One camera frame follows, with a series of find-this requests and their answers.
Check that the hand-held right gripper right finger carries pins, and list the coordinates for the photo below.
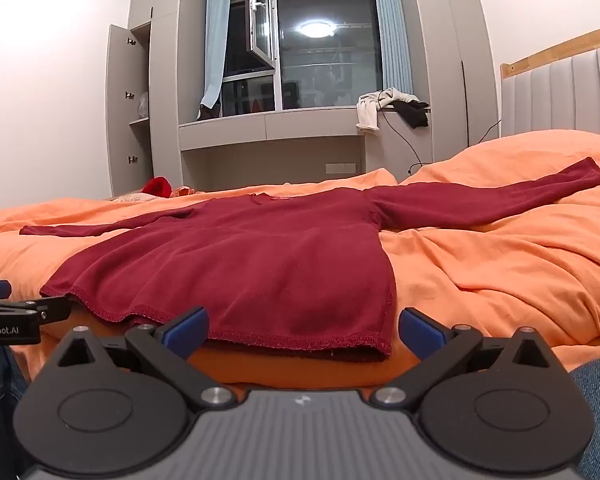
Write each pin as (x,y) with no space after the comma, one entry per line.
(420,331)

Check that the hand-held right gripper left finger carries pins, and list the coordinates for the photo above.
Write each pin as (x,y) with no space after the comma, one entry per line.
(190,329)

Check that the dark red sweater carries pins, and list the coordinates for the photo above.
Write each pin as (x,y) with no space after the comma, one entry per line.
(260,260)

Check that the orange duvet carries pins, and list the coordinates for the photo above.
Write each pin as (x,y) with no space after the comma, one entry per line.
(505,270)

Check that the floral bed sheet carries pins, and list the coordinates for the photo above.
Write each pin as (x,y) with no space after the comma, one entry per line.
(130,198)

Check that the orange ruffled cloth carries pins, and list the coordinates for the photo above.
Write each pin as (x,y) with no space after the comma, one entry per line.
(184,191)

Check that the bright red cloth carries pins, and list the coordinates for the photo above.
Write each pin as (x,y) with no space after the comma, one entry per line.
(157,187)

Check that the grey wardrobe door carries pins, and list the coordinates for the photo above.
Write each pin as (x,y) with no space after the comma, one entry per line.
(119,110)

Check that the black garment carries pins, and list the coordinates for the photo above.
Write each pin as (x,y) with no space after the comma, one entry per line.
(415,115)

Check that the dark cloth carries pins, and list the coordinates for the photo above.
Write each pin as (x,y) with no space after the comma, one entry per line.
(207,112)

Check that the white garment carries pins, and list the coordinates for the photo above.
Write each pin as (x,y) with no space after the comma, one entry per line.
(367,115)

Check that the clear plastic bag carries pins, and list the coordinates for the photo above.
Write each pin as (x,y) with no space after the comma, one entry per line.
(143,106)

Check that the grey padded wooden headboard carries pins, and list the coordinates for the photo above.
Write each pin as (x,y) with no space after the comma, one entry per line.
(555,95)

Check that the grey built-in wardrobe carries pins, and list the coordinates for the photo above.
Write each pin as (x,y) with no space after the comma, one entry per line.
(445,60)

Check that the window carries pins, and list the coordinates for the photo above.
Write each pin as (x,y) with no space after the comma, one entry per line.
(325,70)

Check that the light blue curtain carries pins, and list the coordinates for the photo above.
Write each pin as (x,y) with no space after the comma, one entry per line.
(392,35)
(214,40)

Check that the white wall socket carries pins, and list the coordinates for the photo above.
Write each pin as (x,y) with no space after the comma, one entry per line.
(340,168)

